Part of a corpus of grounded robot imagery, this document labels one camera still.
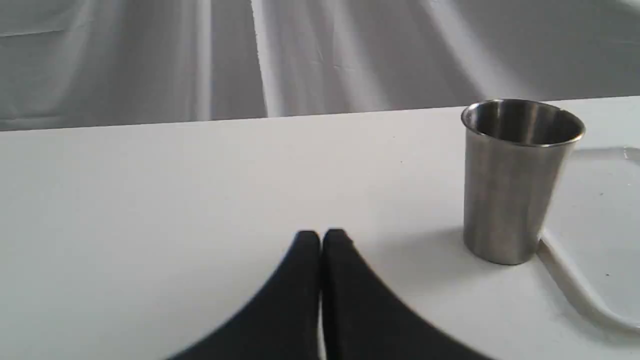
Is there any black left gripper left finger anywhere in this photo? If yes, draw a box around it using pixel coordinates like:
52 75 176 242
173 230 322 360

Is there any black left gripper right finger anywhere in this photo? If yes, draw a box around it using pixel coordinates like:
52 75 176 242
321 228 486 360

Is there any stainless steel cup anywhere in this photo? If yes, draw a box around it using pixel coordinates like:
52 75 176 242
461 99 586 265

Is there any white rectangular plastic tray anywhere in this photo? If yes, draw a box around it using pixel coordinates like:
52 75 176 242
539 146 640 335

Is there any grey fabric backdrop curtain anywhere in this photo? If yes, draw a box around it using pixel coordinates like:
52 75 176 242
0 0 640 132

